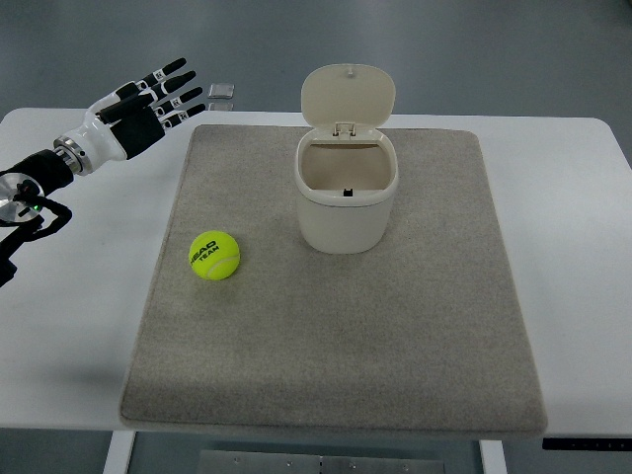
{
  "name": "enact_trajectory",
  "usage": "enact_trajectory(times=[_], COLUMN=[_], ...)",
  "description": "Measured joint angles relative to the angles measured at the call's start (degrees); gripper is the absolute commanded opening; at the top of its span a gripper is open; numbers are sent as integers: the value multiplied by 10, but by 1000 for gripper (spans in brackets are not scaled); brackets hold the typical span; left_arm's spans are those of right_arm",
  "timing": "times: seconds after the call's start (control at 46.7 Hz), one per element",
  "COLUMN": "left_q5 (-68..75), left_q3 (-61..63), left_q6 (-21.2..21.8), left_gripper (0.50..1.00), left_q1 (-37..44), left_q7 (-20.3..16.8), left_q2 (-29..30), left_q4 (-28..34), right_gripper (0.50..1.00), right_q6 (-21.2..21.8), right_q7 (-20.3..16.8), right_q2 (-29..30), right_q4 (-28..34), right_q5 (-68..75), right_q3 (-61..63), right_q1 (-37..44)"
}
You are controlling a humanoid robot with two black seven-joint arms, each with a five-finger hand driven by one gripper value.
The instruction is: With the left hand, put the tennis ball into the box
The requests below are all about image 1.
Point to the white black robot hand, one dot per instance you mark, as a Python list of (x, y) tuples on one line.
[(130, 120)]

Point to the yellow tennis ball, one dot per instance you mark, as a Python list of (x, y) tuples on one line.
[(214, 255)]

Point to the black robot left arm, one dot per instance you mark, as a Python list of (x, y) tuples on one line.
[(38, 175)]

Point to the metal floor socket plate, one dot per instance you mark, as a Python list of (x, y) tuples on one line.
[(221, 91)]

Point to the beige lidded bin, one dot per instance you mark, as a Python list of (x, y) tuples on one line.
[(345, 169)]

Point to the white left table leg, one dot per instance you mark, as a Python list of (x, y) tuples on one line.
[(119, 452)]

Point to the white table leg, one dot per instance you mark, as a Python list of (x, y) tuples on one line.
[(119, 452), (493, 457)]

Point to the grey felt mat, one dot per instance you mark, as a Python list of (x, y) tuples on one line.
[(422, 334)]

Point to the white right table leg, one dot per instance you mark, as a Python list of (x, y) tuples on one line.
[(493, 457)]

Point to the black desk control panel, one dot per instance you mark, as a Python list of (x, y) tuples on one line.
[(597, 444)]

